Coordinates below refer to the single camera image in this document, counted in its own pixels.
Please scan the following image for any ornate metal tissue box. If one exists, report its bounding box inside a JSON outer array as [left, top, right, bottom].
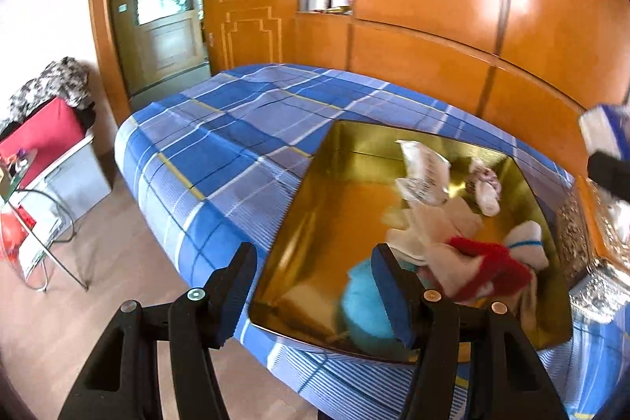
[[556, 177, 629, 324]]

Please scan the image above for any white cloth bundle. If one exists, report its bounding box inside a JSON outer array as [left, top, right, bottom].
[[385, 197, 483, 265]]

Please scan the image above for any glass side table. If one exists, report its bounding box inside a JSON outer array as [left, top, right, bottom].
[[1, 149, 89, 293]]

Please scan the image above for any red storage box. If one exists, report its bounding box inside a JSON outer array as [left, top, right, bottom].
[[1, 98, 85, 187]]

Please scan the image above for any patterned socks bundle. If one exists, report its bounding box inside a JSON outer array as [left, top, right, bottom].
[[465, 158, 502, 217]]

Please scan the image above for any white cleaning wipes pack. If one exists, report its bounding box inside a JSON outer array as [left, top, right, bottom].
[[395, 140, 450, 206]]

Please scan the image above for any gold metal tray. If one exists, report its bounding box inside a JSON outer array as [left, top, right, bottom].
[[249, 120, 573, 363]]

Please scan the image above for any white socks blue band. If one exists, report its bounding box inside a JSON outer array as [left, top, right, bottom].
[[503, 221, 549, 272]]

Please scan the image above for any red christmas sock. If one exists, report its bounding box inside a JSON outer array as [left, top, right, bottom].
[[425, 237, 532, 302]]

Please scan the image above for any blue plush toy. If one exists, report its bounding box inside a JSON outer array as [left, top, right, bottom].
[[339, 259, 410, 360]]

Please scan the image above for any patterned cloth pile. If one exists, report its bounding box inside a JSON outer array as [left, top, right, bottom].
[[1, 56, 96, 140]]

